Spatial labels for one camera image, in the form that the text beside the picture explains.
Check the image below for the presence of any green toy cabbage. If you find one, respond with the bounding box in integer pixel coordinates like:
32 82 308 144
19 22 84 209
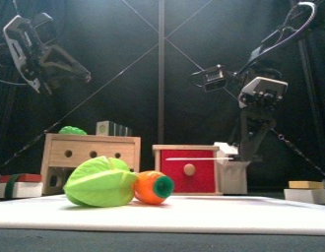
62 156 139 209

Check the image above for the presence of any orange toy fruit green top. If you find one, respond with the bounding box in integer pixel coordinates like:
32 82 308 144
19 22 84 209
133 170 177 206

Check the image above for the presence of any vertical metal frame pole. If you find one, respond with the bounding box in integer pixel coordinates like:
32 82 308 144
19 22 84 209
158 0 166 146

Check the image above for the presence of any diagonal frame brace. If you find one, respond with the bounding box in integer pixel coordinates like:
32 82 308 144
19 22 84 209
270 127 325 180
0 42 162 174

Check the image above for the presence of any grey white knife holder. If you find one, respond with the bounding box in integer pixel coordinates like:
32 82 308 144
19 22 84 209
218 160 253 195

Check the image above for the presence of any toy sushi red green band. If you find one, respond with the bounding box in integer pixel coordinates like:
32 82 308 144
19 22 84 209
0 173 44 200

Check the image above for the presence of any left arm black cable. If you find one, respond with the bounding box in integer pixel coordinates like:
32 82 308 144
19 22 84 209
0 42 31 87

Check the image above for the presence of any wooden box with round holes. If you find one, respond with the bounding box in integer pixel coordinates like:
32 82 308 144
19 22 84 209
40 132 142 197

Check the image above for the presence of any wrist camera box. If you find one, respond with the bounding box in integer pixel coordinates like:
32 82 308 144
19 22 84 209
31 12 60 44
190 64 230 94

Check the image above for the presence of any small green toy vegetable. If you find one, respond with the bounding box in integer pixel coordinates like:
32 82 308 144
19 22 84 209
58 125 88 136

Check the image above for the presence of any toy sushi yellow top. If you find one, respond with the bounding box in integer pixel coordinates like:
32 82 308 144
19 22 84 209
284 180 325 205

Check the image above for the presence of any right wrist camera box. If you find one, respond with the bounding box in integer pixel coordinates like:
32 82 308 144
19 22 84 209
190 64 230 94

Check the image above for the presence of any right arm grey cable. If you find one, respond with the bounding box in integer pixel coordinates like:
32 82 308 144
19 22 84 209
238 1 319 77

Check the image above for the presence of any red wooden drawer box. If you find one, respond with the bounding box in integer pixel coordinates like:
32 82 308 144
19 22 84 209
151 144 224 197

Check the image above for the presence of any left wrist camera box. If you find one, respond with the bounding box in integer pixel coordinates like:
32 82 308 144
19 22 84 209
31 12 60 44

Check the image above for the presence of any white cutting board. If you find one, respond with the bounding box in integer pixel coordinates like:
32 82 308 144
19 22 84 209
0 194 325 236

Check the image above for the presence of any grey white block toy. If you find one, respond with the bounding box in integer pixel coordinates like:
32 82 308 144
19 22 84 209
95 120 134 138

